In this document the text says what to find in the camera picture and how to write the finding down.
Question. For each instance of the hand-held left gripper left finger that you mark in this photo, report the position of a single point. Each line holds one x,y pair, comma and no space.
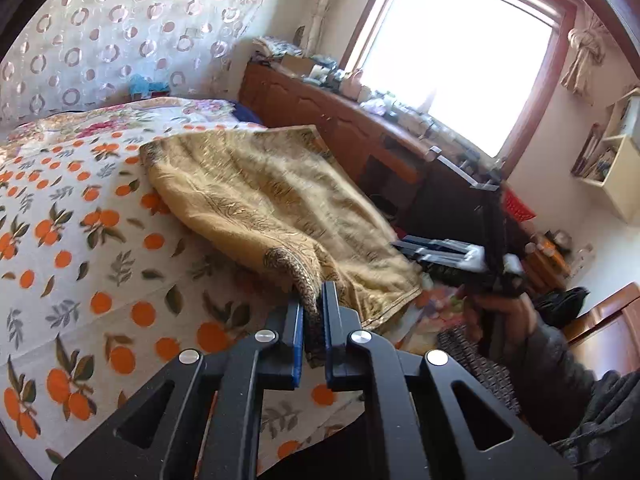
297,345

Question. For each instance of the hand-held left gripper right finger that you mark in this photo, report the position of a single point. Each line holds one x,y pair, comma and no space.
330,340

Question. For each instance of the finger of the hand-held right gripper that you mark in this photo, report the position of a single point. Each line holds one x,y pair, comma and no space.
440,246
450,264

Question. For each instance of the golden patterned garment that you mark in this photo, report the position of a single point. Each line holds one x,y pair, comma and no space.
260,200

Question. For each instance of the person's right forearm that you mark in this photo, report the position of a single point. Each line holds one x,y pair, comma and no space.
575,390

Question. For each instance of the person's right hand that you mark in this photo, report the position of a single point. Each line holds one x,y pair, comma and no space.
505,317

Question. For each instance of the red basket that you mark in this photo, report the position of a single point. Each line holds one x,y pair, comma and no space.
517,207

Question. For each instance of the silver metal bar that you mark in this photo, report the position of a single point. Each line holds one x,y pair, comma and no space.
460,166

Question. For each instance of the black cloth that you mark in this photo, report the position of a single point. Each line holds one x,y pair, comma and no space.
560,305

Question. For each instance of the dark patterned cloth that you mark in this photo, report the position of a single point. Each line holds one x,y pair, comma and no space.
475,365

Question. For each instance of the row of books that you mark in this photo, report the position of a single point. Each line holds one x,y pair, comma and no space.
592,155

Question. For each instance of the wooden bedside cabinet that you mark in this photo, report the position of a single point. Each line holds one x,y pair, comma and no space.
610,325

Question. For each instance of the row of small bottles and jars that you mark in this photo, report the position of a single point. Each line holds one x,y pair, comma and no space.
390,105

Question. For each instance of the long wooden cabinet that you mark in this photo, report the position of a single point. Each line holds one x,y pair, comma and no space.
320,110

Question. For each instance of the window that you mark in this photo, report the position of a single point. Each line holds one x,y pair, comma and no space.
450,50

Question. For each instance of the tied beige curtain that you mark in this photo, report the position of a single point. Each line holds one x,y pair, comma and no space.
582,55

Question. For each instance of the orange fruit print bed sheet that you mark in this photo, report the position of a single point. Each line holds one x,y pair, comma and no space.
100,260

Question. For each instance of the cardboard box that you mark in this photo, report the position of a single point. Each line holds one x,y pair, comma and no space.
300,64

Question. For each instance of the navy blue blanket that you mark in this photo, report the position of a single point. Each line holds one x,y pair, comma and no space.
247,112

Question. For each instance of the floral blanket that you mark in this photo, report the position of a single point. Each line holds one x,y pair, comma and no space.
200,107

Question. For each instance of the folded patterned cloth pile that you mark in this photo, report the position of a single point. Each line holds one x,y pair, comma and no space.
272,47

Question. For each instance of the beige hanging curtain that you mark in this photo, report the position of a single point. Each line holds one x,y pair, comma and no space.
325,0

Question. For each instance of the teal toy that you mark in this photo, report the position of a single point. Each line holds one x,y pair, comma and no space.
142,85

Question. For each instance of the circle print white curtain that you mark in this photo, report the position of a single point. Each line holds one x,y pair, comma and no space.
100,35

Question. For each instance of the cream wall shelf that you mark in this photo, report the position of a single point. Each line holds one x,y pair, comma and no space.
615,185

